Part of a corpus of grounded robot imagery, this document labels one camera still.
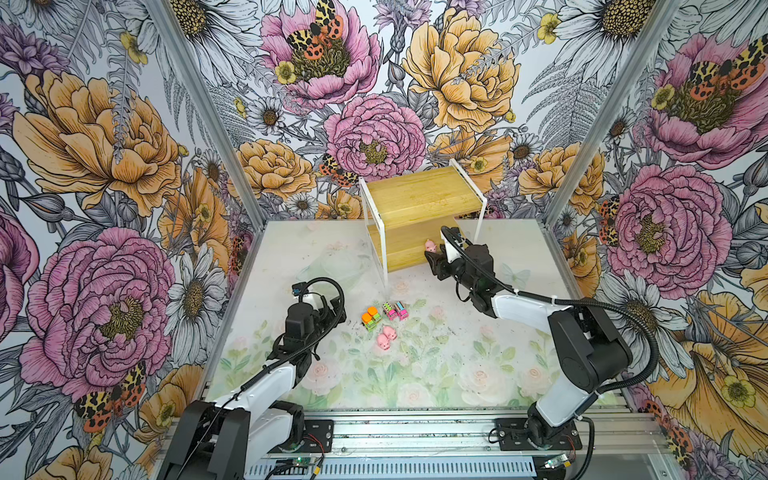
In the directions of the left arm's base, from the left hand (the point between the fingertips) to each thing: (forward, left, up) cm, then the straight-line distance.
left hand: (330, 308), depth 89 cm
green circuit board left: (-36, +3, -7) cm, 37 cm away
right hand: (+13, -31, +8) cm, 34 cm away
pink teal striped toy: (+1, -21, -5) cm, 22 cm away
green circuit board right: (-37, -56, -7) cm, 68 cm away
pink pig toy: (+14, -30, +12) cm, 35 cm away
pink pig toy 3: (-8, -15, -6) cm, 18 cm away
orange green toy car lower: (-2, -11, -5) cm, 12 cm away
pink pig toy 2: (-5, -17, -5) cm, 19 cm away
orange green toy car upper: (+2, -12, -5) cm, 13 cm away
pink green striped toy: (+2, -17, -5) cm, 18 cm away
